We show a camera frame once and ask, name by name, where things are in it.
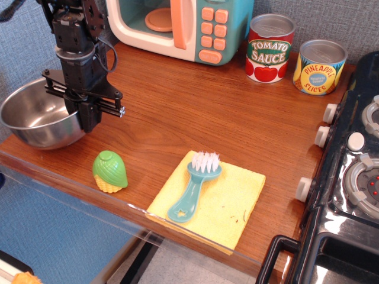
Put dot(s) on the orange fuzzy object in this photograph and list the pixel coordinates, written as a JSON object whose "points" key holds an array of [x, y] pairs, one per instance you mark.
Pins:
{"points": [[25, 278]]}

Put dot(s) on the stainless steel pot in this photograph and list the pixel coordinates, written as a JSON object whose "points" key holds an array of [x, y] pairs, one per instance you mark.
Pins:
{"points": [[40, 119]]}

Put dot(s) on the black toy stove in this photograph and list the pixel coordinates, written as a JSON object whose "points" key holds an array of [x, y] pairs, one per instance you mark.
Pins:
{"points": [[339, 227]]}

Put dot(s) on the yellow cloth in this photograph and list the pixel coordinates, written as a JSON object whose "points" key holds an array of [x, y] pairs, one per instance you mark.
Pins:
{"points": [[224, 207]]}

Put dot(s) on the teal toy microwave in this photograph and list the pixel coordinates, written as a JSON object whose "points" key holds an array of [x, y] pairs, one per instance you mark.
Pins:
{"points": [[207, 32]]}

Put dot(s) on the pineapple slices can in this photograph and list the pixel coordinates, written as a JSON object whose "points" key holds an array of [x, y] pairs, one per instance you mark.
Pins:
{"points": [[319, 66]]}

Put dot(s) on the clear acrylic table guard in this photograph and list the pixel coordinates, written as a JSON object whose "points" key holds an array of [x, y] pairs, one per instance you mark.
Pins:
{"points": [[149, 227]]}

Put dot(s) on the toy corn with green husk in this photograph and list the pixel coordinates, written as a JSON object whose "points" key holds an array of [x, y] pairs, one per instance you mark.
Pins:
{"points": [[109, 172]]}

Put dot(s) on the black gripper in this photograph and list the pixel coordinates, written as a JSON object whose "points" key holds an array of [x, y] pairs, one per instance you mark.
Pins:
{"points": [[82, 83]]}

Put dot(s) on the teal toy brush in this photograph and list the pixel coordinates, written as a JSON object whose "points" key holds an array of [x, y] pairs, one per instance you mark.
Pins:
{"points": [[203, 167]]}

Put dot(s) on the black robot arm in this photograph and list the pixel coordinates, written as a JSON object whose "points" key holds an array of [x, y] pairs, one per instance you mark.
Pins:
{"points": [[76, 25]]}

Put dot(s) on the tomato sauce can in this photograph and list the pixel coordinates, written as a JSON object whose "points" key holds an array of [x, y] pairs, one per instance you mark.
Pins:
{"points": [[269, 44]]}

